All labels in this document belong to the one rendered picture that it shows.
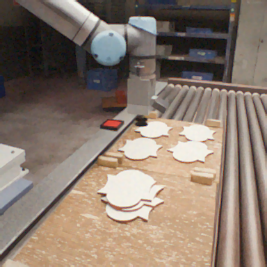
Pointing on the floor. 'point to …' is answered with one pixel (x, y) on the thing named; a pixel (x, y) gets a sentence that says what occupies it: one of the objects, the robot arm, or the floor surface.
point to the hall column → (81, 62)
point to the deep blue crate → (101, 79)
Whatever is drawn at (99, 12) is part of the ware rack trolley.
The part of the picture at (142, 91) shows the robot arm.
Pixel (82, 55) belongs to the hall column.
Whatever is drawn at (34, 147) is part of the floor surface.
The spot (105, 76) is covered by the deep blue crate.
